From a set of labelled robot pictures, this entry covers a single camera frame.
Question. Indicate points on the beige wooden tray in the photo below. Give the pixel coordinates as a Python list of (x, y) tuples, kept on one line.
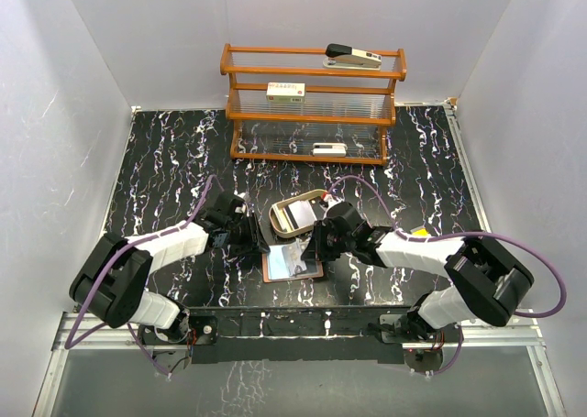
[(314, 194)]

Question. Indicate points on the orange wooden shelf rack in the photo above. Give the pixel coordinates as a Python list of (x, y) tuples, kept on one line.
[(354, 107)]

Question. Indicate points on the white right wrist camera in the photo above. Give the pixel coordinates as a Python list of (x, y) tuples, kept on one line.
[(329, 200)]

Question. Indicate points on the stack of credit cards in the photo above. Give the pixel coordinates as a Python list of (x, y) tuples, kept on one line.
[(299, 214)]

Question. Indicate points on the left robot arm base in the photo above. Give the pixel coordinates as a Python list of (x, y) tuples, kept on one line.
[(188, 330)]

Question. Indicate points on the white VIP credit card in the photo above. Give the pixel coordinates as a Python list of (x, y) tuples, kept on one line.
[(282, 264)]

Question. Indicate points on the black and white stapler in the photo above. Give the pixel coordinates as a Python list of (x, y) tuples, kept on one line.
[(345, 57)]

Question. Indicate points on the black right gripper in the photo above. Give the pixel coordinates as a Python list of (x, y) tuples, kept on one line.
[(315, 249)]

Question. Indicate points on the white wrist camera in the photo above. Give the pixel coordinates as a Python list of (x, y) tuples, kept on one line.
[(243, 203), (329, 200)]

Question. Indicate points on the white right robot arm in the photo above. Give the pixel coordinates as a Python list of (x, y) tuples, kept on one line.
[(488, 282)]

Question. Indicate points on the small white stapler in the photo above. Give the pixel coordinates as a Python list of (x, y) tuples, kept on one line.
[(329, 150)]

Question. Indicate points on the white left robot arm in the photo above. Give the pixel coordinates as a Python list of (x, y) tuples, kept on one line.
[(112, 281)]

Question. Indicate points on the pink leather card holder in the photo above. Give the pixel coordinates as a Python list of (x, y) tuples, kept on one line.
[(315, 269)]

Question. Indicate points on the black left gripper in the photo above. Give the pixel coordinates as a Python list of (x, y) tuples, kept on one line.
[(254, 244)]

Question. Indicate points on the white staples box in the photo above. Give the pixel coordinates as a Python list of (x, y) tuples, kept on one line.
[(285, 92)]

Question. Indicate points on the yellow and grey sharpener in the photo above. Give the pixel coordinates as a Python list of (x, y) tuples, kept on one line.
[(420, 231)]

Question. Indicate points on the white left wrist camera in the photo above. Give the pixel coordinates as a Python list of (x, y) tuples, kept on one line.
[(243, 203)]

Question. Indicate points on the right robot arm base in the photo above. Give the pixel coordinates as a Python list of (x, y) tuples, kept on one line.
[(399, 329)]

